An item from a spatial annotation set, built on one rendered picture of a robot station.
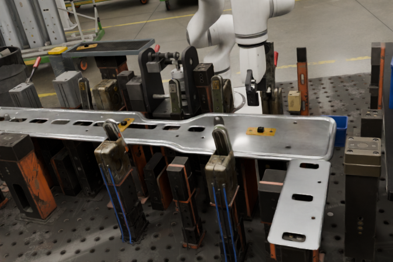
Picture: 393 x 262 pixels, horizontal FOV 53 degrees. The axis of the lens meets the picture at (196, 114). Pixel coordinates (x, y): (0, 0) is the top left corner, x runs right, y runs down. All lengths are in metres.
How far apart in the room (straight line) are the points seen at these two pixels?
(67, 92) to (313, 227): 1.07
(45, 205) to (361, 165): 1.07
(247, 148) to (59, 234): 0.73
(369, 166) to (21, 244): 1.12
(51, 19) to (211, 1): 4.21
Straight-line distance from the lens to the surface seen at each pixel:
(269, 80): 1.25
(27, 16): 5.67
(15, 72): 4.02
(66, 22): 7.88
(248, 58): 1.02
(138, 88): 1.45
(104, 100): 1.51
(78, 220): 1.52
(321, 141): 1.12
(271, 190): 0.98
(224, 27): 1.72
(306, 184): 0.97
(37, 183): 1.50
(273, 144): 1.11
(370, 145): 0.99
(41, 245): 1.48
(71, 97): 1.60
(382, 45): 1.18
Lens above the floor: 1.60
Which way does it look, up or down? 27 degrees down
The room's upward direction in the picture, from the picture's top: 10 degrees counter-clockwise
